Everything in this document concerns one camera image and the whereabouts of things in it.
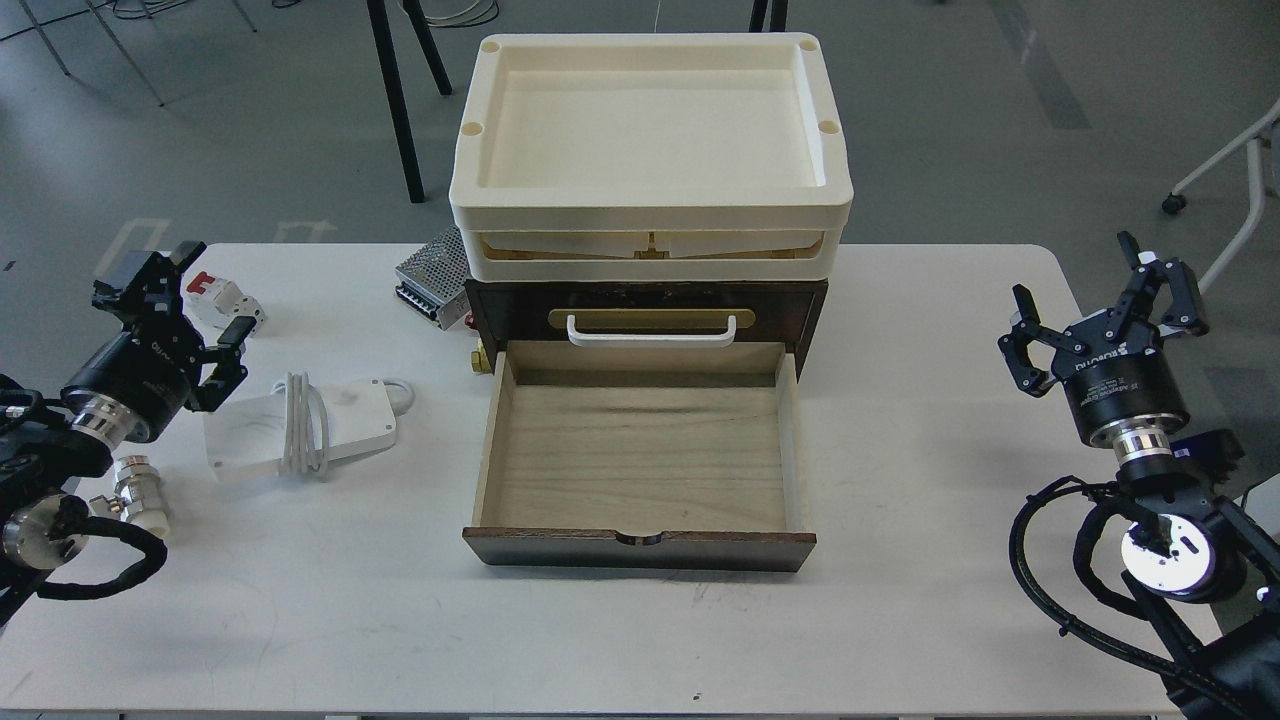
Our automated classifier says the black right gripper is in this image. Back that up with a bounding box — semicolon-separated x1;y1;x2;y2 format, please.
997;231;1210;443

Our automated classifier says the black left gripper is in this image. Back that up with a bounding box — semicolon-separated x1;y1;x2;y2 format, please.
61;242;257;439

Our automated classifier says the white charger with cable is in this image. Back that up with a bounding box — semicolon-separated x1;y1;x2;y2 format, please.
204;373;416;480

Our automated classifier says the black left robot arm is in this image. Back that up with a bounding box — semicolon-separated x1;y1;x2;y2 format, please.
1;242;256;623

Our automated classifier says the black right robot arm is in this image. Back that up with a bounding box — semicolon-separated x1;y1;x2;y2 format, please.
998;232;1279;719

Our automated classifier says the white red circuit breaker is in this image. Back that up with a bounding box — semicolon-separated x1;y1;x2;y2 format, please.
184;272;268;337

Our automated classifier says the metal valve white fitting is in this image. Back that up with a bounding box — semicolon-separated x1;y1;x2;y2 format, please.
88;455;172;539

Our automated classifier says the white chair base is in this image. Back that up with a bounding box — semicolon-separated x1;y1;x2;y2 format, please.
1161;100;1280;293

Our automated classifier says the metal mesh power supply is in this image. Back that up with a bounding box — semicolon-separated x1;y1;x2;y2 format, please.
396;225;471;331

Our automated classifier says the black table leg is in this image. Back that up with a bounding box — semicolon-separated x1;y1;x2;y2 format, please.
366;1;453;204

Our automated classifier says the brass fitting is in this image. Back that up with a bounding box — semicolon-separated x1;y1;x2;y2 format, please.
470;340;494;375

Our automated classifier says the cream plastic stacked tray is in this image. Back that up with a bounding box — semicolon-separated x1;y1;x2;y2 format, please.
449;32;854;283

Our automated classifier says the open wooden drawer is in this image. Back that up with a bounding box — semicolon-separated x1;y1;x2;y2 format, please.
462;341;817;573

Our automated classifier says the white drawer handle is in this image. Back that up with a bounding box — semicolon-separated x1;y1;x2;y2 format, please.
566;313;739;348

